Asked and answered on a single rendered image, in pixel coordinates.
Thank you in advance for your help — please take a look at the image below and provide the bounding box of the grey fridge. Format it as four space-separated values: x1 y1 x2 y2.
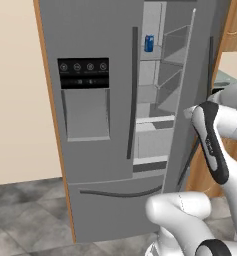
38 0 233 244

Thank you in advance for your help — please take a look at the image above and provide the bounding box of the dark curved freezer drawer handle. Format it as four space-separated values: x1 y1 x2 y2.
78 184 164 199

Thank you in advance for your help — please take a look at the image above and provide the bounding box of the dark long fridge door handle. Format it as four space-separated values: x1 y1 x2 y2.
126 26 139 160
176 35 215 187

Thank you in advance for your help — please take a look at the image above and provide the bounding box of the grey fridge door with shelves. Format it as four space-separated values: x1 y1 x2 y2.
155 0 233 195

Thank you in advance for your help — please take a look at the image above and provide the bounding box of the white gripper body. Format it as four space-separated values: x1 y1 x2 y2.
183 105 202 125

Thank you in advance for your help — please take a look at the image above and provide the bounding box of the blue soda can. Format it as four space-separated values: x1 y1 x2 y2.
143 34 155 53

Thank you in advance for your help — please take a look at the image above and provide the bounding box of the wooden fridge side panel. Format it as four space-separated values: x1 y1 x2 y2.
32 0 78 245

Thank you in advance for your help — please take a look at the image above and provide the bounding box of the grey freezer drawer front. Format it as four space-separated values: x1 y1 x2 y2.
67 173 168 244

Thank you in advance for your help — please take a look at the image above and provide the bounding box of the grey fridge door with dispenser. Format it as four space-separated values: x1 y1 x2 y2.
38 0 145 185

